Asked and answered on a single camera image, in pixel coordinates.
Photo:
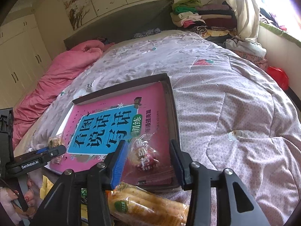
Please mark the cream curtain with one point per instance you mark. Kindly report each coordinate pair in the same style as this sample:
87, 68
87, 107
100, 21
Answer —
247, 13

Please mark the pink quilt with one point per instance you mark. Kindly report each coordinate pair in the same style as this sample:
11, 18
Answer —
63, 70

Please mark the pile of folded clothes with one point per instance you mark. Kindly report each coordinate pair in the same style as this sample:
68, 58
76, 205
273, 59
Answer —
213, 22

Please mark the orange egg roll pack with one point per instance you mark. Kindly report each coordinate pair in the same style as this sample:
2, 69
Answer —
135, 206

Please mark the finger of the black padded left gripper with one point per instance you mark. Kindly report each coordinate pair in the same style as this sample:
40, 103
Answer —
47, 154

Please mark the dark shallow cardboard tray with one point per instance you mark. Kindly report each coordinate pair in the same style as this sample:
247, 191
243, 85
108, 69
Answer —
141, 127

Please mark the yellow Alpenliebe candy bag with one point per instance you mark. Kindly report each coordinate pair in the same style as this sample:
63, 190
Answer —
46, 187

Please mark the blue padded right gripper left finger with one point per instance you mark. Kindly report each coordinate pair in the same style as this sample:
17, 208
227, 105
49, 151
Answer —
115, 163

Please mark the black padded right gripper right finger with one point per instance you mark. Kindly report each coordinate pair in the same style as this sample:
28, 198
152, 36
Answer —
180, 161

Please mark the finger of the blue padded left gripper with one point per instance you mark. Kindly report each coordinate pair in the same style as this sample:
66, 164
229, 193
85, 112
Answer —
43, 151

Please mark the lilac patterned duvet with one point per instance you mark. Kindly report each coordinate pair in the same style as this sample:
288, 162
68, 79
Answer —
230, 112

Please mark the dark green headboard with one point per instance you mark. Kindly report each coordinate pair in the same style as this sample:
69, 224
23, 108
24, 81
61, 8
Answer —
126, 23

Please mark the dark patterned pillow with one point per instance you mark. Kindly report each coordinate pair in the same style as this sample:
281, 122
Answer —
147, 33

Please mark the clear red pastry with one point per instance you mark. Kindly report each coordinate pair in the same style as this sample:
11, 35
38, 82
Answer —
142, 156

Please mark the person's left hand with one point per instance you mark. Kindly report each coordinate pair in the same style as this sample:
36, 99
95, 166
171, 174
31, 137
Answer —
20, 199

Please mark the pink and blue book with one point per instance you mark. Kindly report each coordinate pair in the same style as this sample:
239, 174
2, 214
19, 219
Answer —
117, 134

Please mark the white crumpled cloth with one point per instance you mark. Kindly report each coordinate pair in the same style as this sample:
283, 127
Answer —
247, 46

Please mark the red plastic bag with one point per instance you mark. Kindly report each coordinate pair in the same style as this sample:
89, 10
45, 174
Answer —
279, 76

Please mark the cream wardrobe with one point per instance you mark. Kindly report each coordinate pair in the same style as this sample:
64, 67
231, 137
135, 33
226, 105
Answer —
24, 59

